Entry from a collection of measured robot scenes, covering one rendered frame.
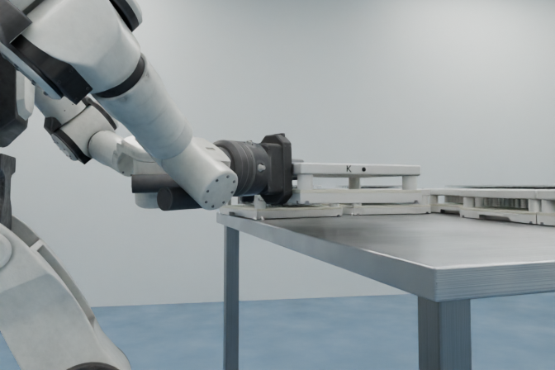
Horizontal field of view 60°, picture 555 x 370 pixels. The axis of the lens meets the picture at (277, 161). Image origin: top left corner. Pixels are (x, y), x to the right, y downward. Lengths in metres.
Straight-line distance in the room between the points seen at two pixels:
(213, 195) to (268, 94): 3.52
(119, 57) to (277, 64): 3.73
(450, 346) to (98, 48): 0.46
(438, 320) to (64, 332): 0.56
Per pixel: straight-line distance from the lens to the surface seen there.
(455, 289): 0.52
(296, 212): 1.19
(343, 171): 0.85
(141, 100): 0.55
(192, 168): 0.66
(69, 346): 0.86
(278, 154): 0.81
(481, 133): 4.83
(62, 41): 0.52
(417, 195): 0.93
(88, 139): 1.14
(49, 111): 1.15
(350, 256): 0.66
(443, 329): 0.55
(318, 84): 4.26
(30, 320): 0.85
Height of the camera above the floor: 0.95
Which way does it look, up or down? 3 degrees up
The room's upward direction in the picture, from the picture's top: straight up
